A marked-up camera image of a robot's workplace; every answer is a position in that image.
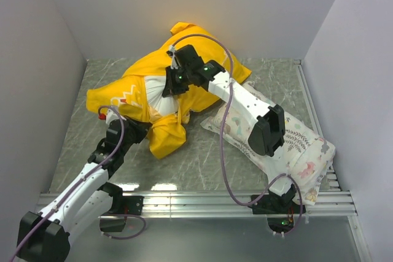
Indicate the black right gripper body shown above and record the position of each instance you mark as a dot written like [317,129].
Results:
[188,72]

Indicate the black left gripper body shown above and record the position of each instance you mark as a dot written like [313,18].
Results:
[136,134]

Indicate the yellow cartoon print pillowcase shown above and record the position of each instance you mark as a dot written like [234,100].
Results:
[145,93]

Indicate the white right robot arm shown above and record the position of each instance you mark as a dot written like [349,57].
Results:
[267,124]

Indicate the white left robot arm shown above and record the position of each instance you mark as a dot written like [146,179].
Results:
[49,234]

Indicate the floral print white pillow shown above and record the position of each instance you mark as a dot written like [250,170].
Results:
[306,154]

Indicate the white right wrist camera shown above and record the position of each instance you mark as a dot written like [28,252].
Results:
[170,53]

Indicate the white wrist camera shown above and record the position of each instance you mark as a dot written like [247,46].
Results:
[170,53]
[108,117]

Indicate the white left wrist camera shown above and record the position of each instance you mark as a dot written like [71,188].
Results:
[108,117]

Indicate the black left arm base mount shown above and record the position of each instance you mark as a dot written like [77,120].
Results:
[122,207]

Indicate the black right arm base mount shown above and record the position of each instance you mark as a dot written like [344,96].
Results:
[280,212]

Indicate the aluminium right side rail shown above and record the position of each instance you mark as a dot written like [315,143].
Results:
[331,176]

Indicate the aluminium rail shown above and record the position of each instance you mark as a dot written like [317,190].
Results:
[331,176]
[209,204]

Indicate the aluminium front rail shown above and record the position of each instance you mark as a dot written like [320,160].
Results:
[209,204]

